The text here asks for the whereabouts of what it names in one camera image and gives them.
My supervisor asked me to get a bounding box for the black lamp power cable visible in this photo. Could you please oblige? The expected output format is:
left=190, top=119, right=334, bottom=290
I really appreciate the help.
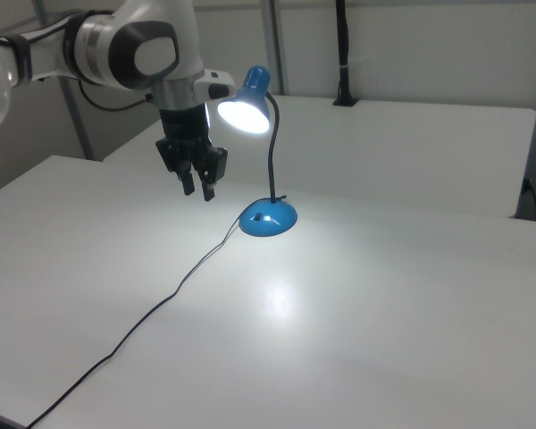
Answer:
left=25, top=212, right=245, bottom=429

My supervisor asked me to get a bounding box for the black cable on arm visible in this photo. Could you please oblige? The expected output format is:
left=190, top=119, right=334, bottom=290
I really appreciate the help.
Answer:
left=77, top=80, right=156, bottom=113

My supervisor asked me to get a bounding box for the grey metal frame post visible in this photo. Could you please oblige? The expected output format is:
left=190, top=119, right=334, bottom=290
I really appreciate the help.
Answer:
left=34, top=0, right=96, bottom=163

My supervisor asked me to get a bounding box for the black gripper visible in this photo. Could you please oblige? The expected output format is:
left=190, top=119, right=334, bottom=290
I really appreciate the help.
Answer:
left=155, top=103, right=230, bottom=203

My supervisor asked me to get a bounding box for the grey partition frame post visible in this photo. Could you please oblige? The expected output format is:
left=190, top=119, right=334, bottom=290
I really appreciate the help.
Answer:
left=259, top=0, right=290, bottom=97

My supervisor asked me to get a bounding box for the black camera pole with clamp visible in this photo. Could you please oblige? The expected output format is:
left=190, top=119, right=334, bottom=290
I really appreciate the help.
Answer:
left=331, top=0, right=360, bottom=109

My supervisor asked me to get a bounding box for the blue gooseneck desk lamp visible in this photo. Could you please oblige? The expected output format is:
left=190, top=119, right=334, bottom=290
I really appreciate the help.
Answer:
left=217, top=65, right=299, bottom=238

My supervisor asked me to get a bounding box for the white adjoining table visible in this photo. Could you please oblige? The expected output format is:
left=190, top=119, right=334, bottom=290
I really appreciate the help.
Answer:
left=101, top=92, right=536, bottom=220

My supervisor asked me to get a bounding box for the thin black wall cable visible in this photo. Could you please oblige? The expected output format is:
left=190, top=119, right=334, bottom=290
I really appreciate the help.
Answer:
left=521, top=176, right=536, bottom=221

